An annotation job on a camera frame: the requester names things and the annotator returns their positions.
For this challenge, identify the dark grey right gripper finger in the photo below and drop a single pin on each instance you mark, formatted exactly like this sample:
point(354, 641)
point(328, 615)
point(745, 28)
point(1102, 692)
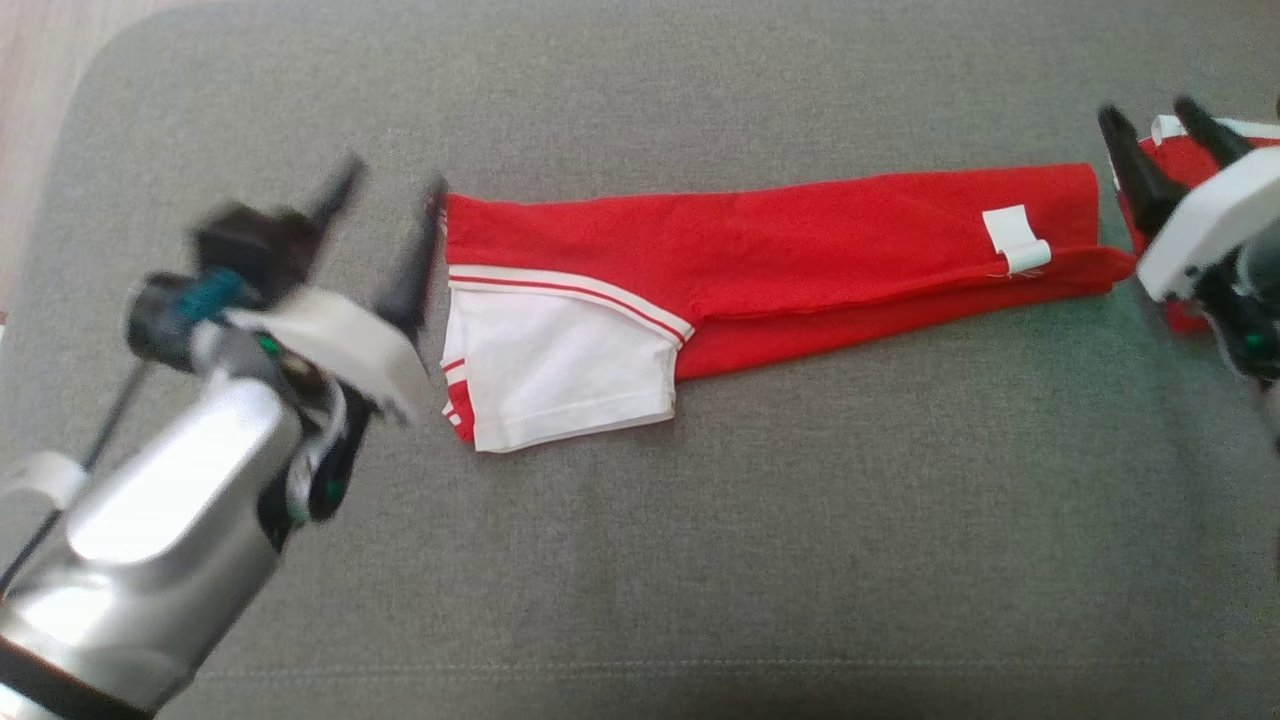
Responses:
point(1212, 130)
point(1140, 170)

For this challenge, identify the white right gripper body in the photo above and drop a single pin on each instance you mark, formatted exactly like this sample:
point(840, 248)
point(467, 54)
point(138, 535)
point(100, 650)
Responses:
point(1210, 220)

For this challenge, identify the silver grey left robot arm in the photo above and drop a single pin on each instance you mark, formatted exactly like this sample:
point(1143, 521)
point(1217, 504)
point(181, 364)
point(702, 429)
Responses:
point(150, 520)

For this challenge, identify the red and white shirt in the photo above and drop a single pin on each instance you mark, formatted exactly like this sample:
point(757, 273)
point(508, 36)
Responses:
point(800, 250)

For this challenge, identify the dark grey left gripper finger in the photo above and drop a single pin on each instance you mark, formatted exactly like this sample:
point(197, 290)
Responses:
point(338, 195)
point(415, 265)

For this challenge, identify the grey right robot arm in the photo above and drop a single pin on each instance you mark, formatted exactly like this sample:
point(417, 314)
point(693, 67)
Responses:
point(1250, 320)

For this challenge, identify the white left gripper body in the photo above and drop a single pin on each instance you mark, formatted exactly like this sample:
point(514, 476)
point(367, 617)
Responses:
point(340, 335)

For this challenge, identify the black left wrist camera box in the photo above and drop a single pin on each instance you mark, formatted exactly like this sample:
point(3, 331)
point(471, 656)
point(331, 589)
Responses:
point(255, 250)

